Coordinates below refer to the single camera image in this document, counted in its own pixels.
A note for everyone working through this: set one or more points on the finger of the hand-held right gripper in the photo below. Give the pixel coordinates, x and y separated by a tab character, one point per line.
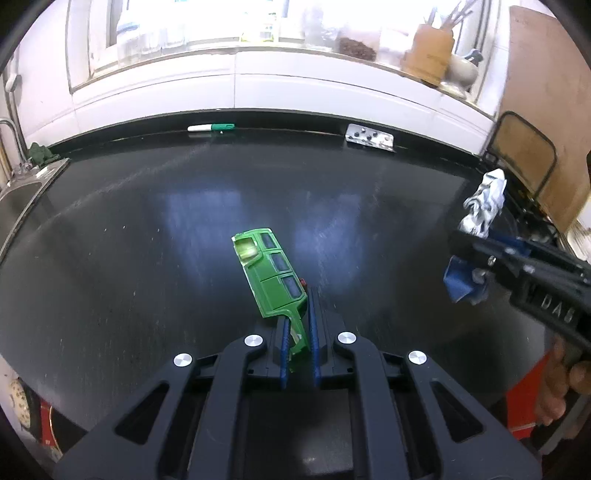
480	254
515	245

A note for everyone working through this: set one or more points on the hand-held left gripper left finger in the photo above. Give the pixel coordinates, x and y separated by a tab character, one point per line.
285	355

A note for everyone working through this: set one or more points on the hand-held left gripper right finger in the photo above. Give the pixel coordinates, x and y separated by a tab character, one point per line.
315	346

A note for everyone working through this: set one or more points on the white blue wrapper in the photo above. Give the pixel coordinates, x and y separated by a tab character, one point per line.
485	203

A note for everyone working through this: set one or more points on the green toy car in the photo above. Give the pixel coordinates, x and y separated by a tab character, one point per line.
272	277

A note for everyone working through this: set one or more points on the person's right hand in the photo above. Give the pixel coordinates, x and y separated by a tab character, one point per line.
554	387

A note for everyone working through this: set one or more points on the red container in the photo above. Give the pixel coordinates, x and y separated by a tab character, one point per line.
526	401

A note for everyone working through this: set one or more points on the rectangular wooden board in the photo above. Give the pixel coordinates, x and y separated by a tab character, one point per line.
549	92

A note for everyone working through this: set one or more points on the silver blister pill pack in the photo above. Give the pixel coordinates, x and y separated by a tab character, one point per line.
369	137

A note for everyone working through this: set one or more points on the white ceramic jar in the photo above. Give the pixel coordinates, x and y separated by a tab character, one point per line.
464	69

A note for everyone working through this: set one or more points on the wooden utensil holder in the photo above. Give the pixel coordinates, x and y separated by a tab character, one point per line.
429	50

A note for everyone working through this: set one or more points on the green white marker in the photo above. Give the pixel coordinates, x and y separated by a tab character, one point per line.
210	128

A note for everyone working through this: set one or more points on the jar of brown beans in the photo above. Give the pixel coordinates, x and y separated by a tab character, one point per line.
355	44

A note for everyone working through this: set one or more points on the red box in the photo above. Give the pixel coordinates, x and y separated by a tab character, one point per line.
48	429

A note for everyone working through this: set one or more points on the spotted round item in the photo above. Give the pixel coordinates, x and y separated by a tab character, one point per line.
21	406

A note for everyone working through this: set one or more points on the steel sink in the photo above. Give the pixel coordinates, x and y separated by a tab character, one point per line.
18	207

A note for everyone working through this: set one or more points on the green cloth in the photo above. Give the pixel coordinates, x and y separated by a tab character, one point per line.
44	154

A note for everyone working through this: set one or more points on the window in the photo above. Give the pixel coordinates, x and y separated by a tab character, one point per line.
231	23

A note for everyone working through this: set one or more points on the steel faucet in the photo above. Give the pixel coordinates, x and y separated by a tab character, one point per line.
11	147

